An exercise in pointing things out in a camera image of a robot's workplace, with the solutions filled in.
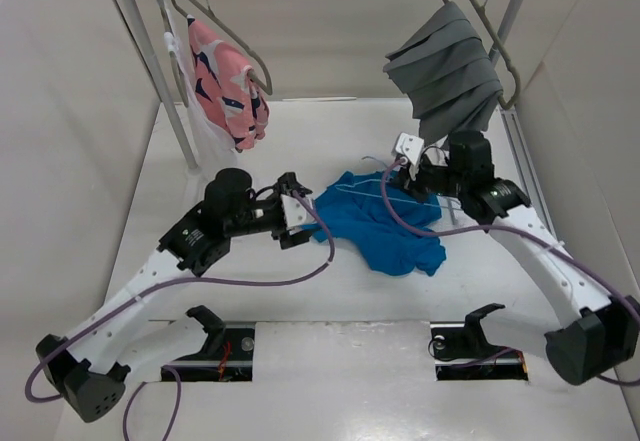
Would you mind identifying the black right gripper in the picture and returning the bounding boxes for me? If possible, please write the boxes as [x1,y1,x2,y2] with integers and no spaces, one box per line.
[388,155,469,204]

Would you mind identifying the light blue wire hanger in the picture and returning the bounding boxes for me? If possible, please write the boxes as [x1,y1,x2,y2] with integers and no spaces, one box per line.
[328,155,462,212]

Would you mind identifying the blue t shirt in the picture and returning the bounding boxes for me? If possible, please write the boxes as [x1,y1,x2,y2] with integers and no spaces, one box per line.
[315,171,446,276]

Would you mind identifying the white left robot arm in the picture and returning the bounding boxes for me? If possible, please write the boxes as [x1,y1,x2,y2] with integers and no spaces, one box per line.
[36,168,314,423]

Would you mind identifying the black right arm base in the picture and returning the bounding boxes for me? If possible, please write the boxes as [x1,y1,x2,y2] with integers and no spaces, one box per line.
[428,303,529,382]

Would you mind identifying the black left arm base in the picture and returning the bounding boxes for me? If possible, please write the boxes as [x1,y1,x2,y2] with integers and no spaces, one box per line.
[160,305,256,383]

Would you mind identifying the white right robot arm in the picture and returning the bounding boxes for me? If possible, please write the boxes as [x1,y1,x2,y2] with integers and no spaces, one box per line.
[381,131,639,386]

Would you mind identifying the grey hanger under grey garment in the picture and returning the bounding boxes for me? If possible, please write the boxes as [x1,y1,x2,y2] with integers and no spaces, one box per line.
[468,0,522,111]

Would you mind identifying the white hanging garment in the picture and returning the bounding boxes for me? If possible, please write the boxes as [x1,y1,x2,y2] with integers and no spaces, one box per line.
[160,0,237,182]

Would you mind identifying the grey hanging garment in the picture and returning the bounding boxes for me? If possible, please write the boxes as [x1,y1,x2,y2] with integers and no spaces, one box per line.
[383,1,503,144]

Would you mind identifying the pink patterned garment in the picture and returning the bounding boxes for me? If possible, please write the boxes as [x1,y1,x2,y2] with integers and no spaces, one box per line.
[187,15,270,150]

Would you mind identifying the aluminium rail right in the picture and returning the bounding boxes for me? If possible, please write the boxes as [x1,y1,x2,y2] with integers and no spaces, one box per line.
[499,108,581,312]

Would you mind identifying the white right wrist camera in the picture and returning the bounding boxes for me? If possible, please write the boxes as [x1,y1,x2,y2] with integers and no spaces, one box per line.
[392,132,425,180]

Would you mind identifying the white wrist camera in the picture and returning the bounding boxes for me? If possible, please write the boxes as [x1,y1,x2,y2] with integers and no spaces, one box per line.
[280,194,316,230]
[392,132,425,180]

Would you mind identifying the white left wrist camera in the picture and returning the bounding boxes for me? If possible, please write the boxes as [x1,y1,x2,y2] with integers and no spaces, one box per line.
[280,194,316,230]

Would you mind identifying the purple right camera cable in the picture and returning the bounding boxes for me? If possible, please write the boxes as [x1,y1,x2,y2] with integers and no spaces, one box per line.
[379,155,640,387]

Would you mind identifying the purple camera cable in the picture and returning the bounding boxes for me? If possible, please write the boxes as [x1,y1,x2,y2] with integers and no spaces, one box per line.
[24,188,336,441]
[379,155,640,387]

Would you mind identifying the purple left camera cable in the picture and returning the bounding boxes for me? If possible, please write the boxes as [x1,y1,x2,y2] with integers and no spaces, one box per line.
[24,188,336,441]

